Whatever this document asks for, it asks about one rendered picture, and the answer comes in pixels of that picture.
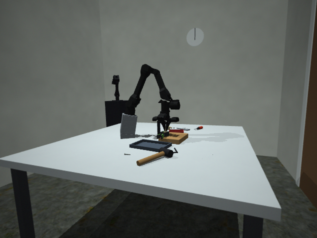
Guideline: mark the wooden-handled mallet with black head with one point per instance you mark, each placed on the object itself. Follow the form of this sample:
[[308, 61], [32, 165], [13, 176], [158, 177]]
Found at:
[[162, 152]]

